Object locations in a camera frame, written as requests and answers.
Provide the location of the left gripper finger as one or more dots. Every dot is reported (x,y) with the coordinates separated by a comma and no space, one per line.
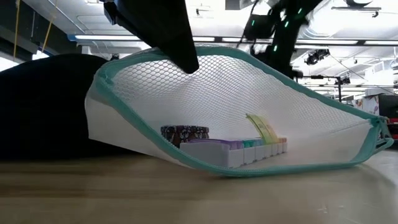
(161,25)

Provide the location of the white mesh pouch teal zipper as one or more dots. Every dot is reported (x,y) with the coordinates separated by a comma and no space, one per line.
(233,93)

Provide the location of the black Wolt backpack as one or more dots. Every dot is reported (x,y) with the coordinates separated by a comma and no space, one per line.
(40,109)

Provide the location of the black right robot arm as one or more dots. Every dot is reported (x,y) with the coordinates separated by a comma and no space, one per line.
(286,37)

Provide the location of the grey ceiling box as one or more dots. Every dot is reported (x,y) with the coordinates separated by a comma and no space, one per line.
(236,4)

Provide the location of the black round hanging fixture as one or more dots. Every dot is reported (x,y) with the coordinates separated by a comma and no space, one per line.
(115,57)

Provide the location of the long linear ceiling light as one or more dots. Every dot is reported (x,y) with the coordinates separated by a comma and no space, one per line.
(102,37)

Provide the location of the black ceiling spotlight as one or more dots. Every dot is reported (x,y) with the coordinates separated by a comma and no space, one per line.
(317,56)

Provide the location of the black ceiling fixture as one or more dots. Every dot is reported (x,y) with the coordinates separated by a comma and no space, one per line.
(357,3)

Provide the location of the rainbow weekly pill organizer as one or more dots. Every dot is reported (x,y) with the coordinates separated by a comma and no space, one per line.
(211,154)

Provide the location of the black monitor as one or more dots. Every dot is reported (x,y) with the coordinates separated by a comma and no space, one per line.
(388,105)

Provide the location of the black camera stand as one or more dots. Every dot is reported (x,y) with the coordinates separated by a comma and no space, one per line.
(339,81)

